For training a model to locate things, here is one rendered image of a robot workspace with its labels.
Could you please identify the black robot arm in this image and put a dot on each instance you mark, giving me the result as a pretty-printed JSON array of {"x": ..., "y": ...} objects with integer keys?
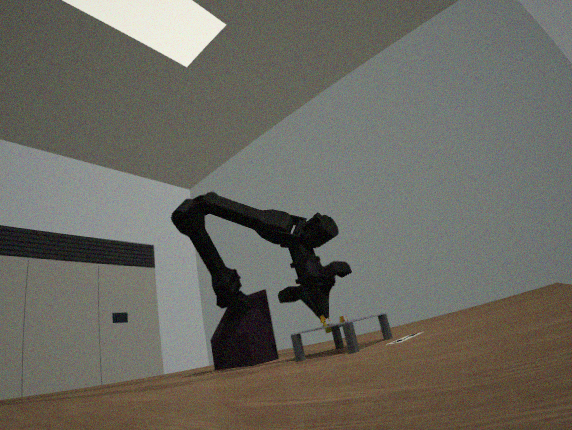
[{"x": 272, "y": 225}]

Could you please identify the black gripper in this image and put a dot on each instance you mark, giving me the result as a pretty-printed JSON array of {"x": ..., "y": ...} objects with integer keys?
[{"x": 316, "y": 295}]

